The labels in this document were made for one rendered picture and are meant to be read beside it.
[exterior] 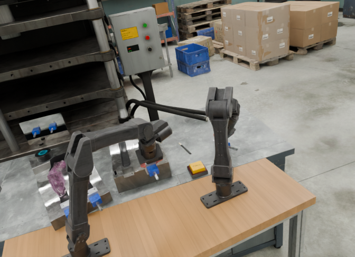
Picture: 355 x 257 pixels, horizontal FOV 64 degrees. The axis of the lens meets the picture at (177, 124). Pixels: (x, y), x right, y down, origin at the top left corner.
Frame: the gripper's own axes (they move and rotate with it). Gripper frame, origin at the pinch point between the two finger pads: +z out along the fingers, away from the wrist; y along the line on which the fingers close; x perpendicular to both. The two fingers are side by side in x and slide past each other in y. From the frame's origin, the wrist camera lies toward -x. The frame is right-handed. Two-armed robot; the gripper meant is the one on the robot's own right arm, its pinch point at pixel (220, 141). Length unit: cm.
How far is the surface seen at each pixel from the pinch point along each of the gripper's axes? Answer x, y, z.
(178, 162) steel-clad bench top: -7.7, 20.9, 9.5
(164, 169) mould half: -7.5, 33.8, 2.7
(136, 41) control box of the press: -89, -19, -1
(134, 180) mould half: -13.2, 46.0, 7.6
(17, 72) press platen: -118, 48, 16
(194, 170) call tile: 3.3, 24.9, -0.8
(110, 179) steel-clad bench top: -26, 49, 20
